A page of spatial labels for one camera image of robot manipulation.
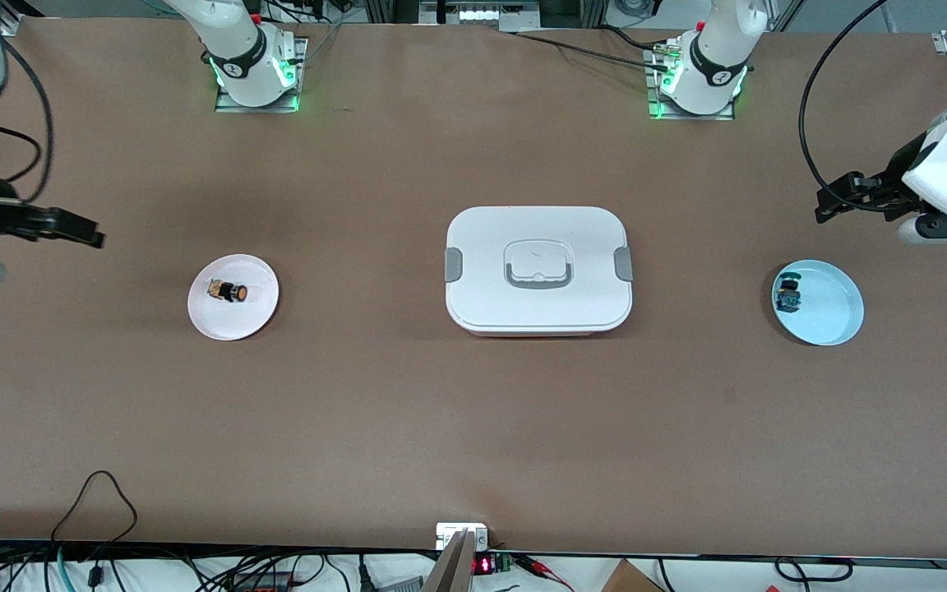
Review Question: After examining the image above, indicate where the light blue round plate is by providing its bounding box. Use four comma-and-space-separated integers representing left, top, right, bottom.
771, 259, 865, 347

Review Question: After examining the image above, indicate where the white round plate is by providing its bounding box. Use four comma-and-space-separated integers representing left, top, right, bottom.
187, 254, 280, 342

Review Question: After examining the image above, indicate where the metal rack with lit strip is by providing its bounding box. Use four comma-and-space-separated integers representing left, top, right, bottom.
418, 0, 542, 34

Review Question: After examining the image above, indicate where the brown cardboard box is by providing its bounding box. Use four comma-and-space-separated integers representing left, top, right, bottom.
601, 559, 665, 592

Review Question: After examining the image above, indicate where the small white control box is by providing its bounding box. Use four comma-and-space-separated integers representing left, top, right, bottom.
436, 523, 489, 552

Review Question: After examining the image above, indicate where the red clip lead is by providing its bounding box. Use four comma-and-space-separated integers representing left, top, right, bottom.
515, 554, 575, 590

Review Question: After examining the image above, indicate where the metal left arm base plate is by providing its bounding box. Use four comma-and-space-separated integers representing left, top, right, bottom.
646, 43, 736, 122

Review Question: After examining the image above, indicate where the thin black looped cable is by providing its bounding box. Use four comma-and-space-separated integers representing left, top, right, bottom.
50, 470, 139, 543

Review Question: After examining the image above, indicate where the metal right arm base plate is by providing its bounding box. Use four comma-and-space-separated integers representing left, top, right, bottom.
215, 36, 308, 114

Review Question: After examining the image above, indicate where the black base power cable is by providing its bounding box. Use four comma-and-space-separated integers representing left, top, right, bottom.
513, 25, 672, 73

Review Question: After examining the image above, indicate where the black coiled cable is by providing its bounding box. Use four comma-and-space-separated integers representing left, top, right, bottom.
774, 557, 854, 583

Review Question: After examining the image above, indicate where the white lunch box grey handle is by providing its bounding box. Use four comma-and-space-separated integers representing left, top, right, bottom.
444, 206, 634, 338

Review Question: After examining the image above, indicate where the grey metal mount bar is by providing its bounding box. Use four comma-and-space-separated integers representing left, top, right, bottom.
423, 530, 476, 592

